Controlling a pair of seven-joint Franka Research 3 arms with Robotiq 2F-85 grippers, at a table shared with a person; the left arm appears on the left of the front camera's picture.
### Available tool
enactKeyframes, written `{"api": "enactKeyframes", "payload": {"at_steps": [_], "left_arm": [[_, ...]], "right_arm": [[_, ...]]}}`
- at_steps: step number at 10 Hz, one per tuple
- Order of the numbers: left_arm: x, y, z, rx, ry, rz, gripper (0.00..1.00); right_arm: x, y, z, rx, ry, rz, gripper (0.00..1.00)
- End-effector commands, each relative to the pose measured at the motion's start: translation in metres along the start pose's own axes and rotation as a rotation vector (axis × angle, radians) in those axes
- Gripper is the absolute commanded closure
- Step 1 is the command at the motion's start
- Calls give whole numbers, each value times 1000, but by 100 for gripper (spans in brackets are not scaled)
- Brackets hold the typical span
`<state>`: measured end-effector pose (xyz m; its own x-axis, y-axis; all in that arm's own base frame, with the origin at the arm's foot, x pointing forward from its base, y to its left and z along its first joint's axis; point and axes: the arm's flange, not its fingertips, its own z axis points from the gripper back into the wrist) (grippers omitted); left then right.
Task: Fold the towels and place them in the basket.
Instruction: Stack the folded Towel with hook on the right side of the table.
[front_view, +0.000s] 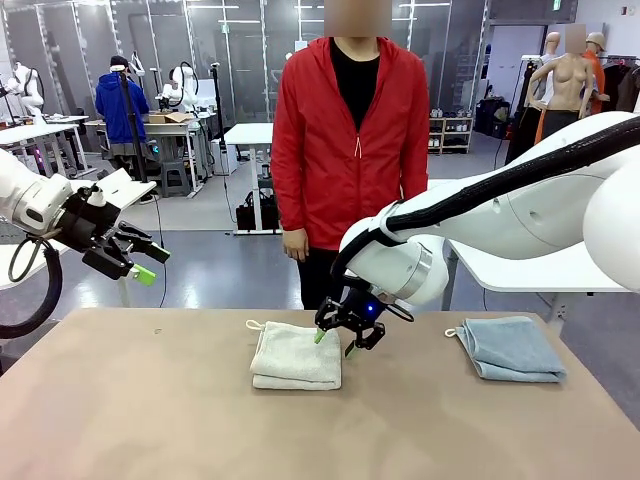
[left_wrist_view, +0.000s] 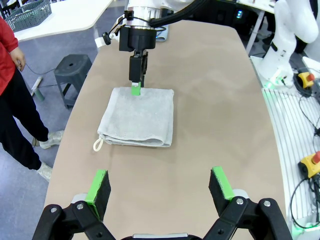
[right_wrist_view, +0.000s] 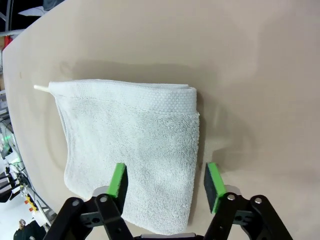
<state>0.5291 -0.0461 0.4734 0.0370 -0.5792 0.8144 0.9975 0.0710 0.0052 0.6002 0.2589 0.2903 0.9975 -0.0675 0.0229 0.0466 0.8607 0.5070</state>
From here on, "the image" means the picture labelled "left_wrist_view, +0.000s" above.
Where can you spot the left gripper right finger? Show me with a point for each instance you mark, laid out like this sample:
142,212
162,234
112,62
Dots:
222,187

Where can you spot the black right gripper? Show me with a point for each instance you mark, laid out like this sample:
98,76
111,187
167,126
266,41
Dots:
137,38

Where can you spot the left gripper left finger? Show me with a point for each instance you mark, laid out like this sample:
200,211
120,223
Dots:
98,190

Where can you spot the light blue towel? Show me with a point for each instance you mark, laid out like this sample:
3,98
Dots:
163,37

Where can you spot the white towel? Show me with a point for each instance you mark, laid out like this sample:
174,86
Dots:
140,120

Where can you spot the grey perforated plastic basket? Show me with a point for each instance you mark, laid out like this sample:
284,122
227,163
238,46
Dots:
30,15

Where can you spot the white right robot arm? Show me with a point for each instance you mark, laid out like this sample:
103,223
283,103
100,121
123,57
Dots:
285,30

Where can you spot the person's red-sleeved left forearm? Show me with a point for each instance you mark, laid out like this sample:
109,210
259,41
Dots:
7,40

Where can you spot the person's left hand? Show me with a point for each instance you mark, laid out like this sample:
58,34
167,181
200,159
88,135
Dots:
18,58

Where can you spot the dark grey plastic stool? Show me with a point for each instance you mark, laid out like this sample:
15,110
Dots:
72,67

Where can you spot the white side table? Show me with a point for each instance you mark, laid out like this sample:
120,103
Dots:
70,17

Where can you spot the white slotted mounting base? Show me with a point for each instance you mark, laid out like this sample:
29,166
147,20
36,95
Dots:
287,125

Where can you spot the yellow emergency stop box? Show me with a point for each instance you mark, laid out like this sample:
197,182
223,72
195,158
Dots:
306,78
311,162

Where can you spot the black computer case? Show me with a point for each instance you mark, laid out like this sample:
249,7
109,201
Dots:
225,15

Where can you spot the person in red jacket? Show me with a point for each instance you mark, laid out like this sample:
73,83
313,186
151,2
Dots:
15,112

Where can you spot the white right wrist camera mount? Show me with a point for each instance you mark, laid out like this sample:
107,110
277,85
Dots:
100,42

